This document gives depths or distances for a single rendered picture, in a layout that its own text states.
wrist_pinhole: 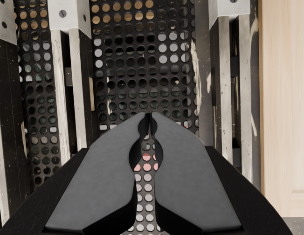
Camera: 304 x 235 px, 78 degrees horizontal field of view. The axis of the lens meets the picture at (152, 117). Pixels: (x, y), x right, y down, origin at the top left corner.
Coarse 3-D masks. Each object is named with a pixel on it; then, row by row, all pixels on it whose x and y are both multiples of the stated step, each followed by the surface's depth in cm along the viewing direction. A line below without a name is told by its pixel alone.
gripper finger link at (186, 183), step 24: (168, 120) 11; (168, 144) 9; (192, 144) 9; (168, 168) 8; (192, 168) 8; (168, 192) 7; (192, 192) 7; (216, 192) 7; (168, 216) 7; (192, 216) 6; (216, 216) 6
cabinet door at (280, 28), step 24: (264, 0) 41; (288, 0) 40; (264, 24) 41; (288, 24) 41; (264, 48) 41; (288, 48) 41; (264, 72) 42; (288, 72) 41; (264, 96) 42; (288, 96) 42; (264, 120) 42; (288, 120) 42; (264, 144) 43; (288, 144) 42; (264, 168) 43; (288, 168) 43; (264, 192) 43; (288, 192) 43; (288, 216) 43
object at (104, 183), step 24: (144, 120) 12; (96, 144) 9; (120, 144) 9; (96, 168) 8; (120, 168) 8; (72, 192) 7; (96, 192) 7; (120, 192) 7; (72, 216) 6; (96, 216) 6; (120, 216) 7
